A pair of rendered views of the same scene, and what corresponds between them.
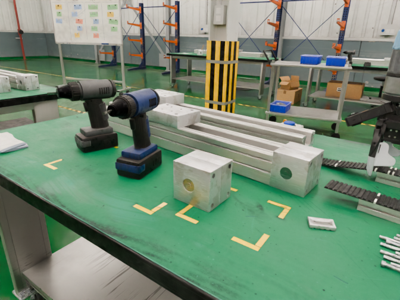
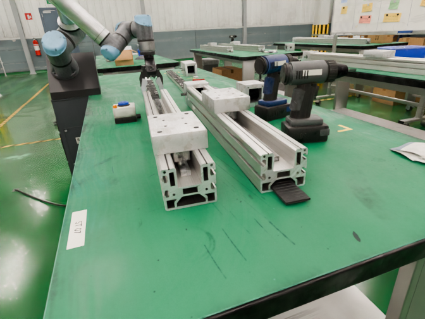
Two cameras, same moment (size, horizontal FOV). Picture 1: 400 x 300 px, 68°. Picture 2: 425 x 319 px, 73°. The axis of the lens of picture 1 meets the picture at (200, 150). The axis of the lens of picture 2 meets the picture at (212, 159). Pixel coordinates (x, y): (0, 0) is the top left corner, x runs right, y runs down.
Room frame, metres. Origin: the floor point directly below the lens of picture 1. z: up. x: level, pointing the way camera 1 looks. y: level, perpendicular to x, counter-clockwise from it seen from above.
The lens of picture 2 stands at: (1.71, 0.60, 1.08)
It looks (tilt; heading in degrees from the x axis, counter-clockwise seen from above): 24 degrees down; 217
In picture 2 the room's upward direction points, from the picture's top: 3 degrees counter-clockwise
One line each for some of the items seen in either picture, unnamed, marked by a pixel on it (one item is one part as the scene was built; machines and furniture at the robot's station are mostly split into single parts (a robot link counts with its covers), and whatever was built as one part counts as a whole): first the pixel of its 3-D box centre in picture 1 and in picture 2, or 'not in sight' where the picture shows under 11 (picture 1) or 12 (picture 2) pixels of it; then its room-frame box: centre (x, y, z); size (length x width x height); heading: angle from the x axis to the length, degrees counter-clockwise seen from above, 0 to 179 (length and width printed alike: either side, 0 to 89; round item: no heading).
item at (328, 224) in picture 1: (321, 223); not in sight; (0.51, -0.25, 0.78); 0.05 x 0.03 x 0.01; 80
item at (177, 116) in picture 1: (171, 118); (224, 103); (0.97, 0.10, 0.87); 0.16 x 0.11 x 0.07; 51
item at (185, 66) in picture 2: not in sight; (188, 69); (-0.01, -0.88, 0.83); 0.11 x 0.10 x 0.10; 143
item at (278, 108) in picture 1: (302, 92); not in sight; (3.82, -1.30, 0.50); 1.03 x 0.55 x 1.01; 68
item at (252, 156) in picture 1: (171, 132); (224, 118); (0.97, 0.10, 0.82); 0.80 x 0.10 x 0.09; 51
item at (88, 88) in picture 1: (85, 116); (316, 101); (0.90, 0.36, 0.89); 0.20 x 0.08 x 0.22; 129
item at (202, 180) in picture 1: (205, 177); (247, 93); (0.62, -0.02, 0.83); 0.11 x 0.10 x 0.10; 144
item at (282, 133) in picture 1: (206, 122); (166, 126); (1.11, -0.02, 0.82); 0.80 x 0.10 x 0.09; 51
